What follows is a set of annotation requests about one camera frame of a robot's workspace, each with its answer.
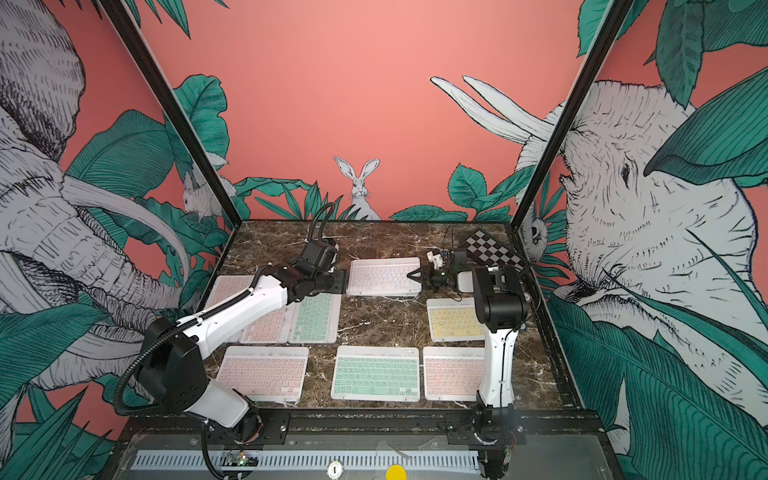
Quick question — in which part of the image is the pink keyboard front left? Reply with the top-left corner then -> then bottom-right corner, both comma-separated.
216,346 -> 309,403

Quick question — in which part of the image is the checkerboard calibration plate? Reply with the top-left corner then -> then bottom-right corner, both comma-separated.
459,229 -> 529,273

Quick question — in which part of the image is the white keyboard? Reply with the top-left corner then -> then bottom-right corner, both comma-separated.
346,257 -> 422,297

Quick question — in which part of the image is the yellow round button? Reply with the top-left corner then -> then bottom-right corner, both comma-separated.
385,464 -> 408,480

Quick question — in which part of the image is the white vented strip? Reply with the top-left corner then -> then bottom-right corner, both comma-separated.
129,450 -> 479,473

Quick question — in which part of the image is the black frame post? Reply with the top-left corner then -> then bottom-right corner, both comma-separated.
511,0 -> 633,230
100,0 -> 242,230

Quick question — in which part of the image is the black mounting rail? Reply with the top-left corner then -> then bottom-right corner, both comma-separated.
117,406 -> 610,449

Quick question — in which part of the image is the black corrugated cable left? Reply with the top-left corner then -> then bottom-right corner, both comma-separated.
112,281 -> 265,416

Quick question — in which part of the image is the pink keyboard front right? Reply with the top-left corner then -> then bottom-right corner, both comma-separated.
423,347 -> 484,402

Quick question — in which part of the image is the green keyboard front centre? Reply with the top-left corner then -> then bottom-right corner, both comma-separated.
331,345 -> 421,403

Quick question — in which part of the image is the black frame post right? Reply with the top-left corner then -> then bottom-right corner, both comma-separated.
511,0 -> 633,230

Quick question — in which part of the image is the pink keyboard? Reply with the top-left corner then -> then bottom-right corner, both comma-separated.
216,346 -> 309,403
204,275 -> 253,310
239,305 -> 295,345
423,347 -> 484,402

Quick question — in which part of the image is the pink keyboard far left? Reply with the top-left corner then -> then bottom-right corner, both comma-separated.
204,275 -> 253,310

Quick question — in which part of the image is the black frame post left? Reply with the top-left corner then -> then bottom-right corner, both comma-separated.
100,0 -> 242,230

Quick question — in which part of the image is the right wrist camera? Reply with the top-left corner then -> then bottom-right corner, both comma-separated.
426,250 -> 445,270

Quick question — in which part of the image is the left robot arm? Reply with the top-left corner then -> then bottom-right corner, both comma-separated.
112,237 -> 346,444

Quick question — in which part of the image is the green keyboard upright left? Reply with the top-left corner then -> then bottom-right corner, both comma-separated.
288,293 -> 342,344

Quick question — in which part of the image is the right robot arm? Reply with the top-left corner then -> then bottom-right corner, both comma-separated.
440,250 -> 531,447

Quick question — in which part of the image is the yellow keyboard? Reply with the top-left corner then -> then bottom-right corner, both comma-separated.
427,298 -> 484,342

